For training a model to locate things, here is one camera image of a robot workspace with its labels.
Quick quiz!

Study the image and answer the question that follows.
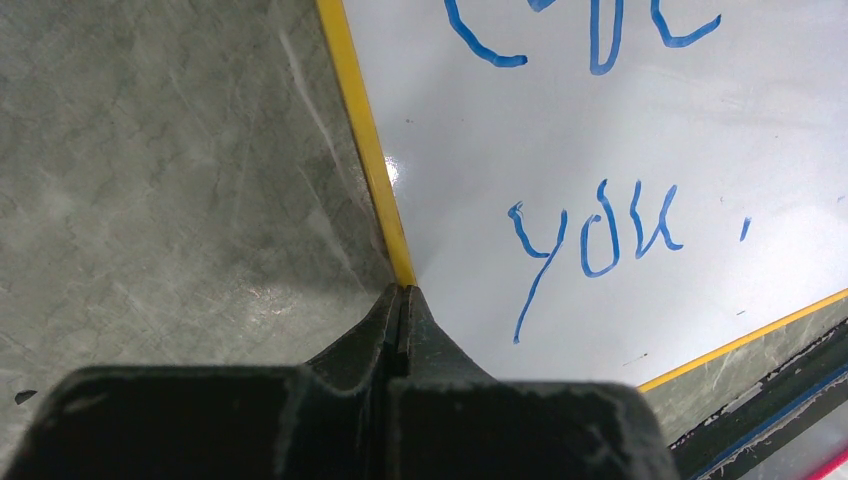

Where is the yellow framed whiteboard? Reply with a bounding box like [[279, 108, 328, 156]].
[[318, 1, 847, 390]]

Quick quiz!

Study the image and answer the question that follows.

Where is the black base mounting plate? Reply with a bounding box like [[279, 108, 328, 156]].
[[670, 321, 847, 479]]

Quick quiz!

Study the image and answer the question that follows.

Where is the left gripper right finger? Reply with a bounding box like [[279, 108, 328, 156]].
[[397, 287, 679, 479]]

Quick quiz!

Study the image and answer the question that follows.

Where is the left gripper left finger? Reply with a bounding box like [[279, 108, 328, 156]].
[[6, 285, 401, 479]]

